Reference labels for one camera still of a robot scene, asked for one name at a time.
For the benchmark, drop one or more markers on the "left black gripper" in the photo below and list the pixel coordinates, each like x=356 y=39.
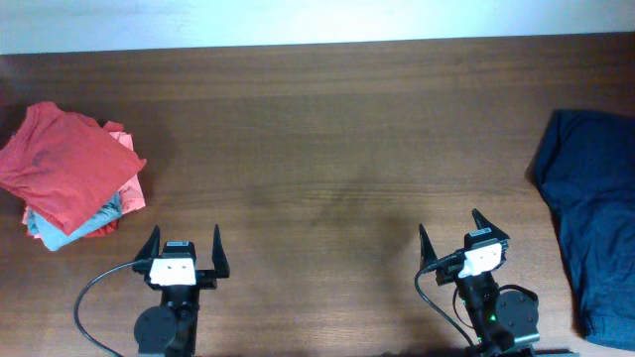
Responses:
x=206 y=279

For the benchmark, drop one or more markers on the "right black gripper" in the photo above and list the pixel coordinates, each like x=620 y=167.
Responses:
x=481 y=223

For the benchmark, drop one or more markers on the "dark blue shorts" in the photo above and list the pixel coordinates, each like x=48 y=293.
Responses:
x=584 y=171

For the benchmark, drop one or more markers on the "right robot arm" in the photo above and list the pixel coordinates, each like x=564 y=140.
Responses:
x=503 y=318

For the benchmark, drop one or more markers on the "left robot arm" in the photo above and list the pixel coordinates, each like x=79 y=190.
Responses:
x=169 y=328

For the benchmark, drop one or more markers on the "red bottom folded garment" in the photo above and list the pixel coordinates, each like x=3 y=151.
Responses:
x=104 y=230

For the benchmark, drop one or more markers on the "grey folded shirt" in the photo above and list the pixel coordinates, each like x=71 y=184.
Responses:
x=53 y=238

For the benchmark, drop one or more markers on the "red folded shirt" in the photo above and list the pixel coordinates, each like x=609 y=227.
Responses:
x=64 y=165

